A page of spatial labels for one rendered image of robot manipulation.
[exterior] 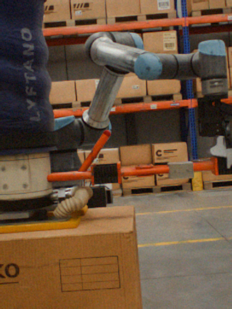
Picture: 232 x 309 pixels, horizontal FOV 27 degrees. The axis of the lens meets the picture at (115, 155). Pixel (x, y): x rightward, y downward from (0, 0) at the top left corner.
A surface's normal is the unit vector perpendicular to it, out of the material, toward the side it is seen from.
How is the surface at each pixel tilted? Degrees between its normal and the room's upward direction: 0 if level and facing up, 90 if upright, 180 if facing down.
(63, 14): 90
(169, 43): 91
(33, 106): 73
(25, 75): 79
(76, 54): 90
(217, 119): 90
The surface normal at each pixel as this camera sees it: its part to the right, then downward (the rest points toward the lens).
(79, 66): 0.02, 0.05
